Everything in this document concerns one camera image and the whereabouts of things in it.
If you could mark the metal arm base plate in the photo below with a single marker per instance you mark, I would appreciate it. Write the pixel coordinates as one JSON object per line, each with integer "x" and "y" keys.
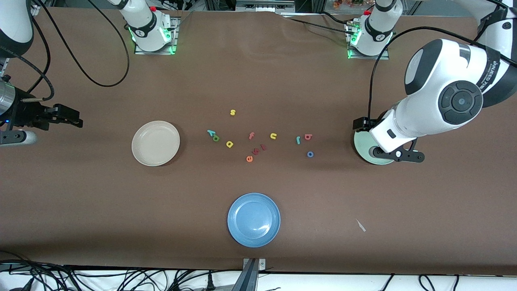
{"x": 175, "y": 28}
{"x": 363, "y": 57}

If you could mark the blue plate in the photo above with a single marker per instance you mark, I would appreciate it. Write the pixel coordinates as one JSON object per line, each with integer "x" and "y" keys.
{"x": 253, "y": 220}

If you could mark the brown table cover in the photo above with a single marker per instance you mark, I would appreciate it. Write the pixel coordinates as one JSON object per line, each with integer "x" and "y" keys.
{"x": 80, "y": 202}

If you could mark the black equipment box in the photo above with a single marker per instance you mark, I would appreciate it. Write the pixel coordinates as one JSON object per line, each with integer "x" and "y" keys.
{"x": 264, "y": 6}

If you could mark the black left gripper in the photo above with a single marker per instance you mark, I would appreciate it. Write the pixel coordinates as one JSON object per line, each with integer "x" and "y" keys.
{"x": 360, "y": 123}

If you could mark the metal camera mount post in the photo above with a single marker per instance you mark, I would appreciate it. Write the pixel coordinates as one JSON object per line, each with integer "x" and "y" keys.
{"x": 250, "y": 275}

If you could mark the green plate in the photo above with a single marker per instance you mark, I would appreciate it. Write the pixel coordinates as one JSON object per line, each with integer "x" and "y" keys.
{"x": 363, "y": 150}

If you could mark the white paper scrap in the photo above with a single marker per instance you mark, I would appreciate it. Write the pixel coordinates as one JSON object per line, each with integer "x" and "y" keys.
{"x": 360, "y": 225}

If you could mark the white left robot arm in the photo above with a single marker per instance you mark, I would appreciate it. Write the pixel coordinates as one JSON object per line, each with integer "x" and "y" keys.
{"x": 436, "y": 81}

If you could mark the orange leafy decoration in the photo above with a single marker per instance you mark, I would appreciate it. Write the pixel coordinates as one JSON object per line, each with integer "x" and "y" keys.
{"x": 343, "y": 4}

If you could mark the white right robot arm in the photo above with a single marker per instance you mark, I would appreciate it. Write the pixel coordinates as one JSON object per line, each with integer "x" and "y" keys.
{"x": 147, "y": 28}

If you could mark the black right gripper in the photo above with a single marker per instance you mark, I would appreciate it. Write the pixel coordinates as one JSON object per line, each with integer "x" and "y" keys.
{"x": 27, "y": 114}

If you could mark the black power plug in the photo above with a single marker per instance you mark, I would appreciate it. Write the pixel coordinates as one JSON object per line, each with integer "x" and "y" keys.
{"x": 210, "y": 283}

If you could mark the beige brown plate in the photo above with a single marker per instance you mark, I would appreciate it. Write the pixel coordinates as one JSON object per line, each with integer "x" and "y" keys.
{"x": 155, "y": 143}

